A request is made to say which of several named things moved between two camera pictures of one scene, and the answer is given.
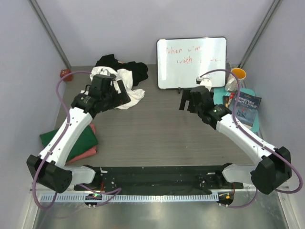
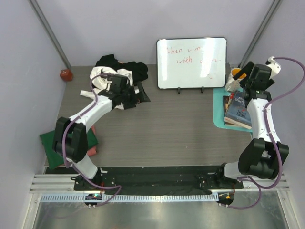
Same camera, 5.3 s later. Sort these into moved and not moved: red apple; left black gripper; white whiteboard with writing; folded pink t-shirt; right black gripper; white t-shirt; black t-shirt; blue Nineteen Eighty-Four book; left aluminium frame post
Moved: right black gripper; white t-shirt; left black gripper
Not moved: black t-shirt; blue Nineteen Eighty-Four book; red apple; left aluminium frame post; white whiteboard with writing; folded pink t-shirt
